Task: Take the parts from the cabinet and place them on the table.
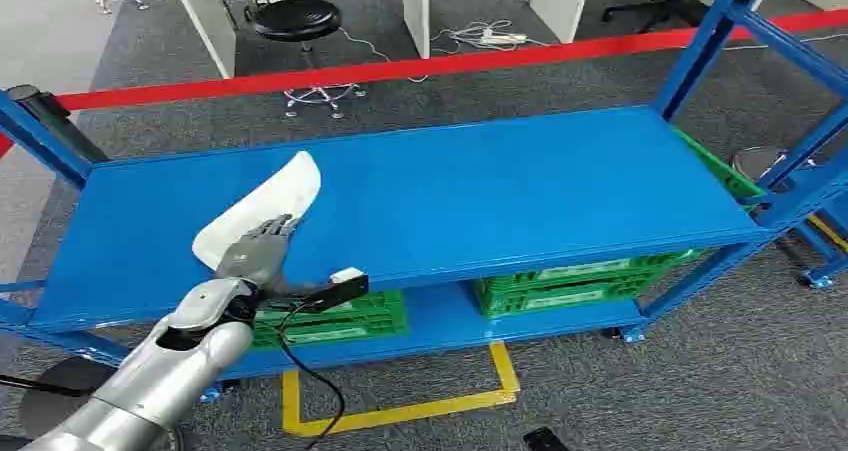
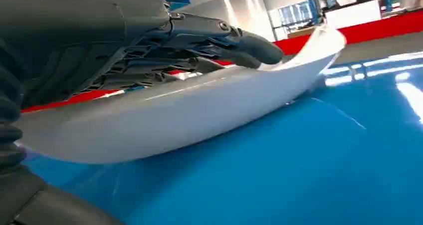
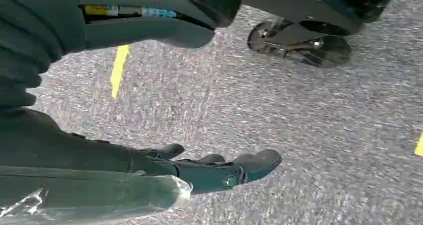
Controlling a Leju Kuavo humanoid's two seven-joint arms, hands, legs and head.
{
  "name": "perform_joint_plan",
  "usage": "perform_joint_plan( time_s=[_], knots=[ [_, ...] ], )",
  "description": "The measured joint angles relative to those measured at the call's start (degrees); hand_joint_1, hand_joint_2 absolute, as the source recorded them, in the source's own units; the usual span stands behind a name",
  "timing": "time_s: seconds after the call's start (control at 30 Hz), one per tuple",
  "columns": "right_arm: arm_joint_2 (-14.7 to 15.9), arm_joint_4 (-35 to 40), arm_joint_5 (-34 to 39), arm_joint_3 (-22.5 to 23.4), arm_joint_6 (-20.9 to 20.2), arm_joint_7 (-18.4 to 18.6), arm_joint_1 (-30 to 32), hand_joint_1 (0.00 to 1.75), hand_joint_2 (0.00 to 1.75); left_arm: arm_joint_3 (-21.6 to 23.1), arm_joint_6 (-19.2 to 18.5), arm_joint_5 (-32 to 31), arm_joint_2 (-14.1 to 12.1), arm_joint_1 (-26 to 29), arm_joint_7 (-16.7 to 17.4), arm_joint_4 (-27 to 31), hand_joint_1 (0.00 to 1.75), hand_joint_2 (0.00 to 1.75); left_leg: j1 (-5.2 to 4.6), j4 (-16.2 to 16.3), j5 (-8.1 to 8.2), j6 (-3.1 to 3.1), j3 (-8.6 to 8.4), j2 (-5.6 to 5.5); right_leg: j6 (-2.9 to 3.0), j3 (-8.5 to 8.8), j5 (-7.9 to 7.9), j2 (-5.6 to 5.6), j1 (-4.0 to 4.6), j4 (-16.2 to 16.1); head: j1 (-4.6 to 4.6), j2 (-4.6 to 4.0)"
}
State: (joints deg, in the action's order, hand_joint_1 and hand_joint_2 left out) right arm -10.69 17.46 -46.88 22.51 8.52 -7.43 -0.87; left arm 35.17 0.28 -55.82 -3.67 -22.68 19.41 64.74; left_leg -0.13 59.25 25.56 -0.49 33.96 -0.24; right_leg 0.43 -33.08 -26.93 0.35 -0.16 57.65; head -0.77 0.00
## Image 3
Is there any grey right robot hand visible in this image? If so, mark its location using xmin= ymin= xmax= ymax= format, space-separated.
xmin=0 ymin=17 xmax=283 ymax=225

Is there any short yellow floor tape strip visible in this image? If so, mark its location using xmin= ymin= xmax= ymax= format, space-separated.
xmin=414 ymin=132 xmax=423 ymax=158
xmin=110 ymin=44 xmax=131 ymax=100

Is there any ribbed grey right arm sleeve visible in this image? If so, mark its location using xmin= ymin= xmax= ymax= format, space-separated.
xmin=0 ymin=0 xmax=88 ymax=113

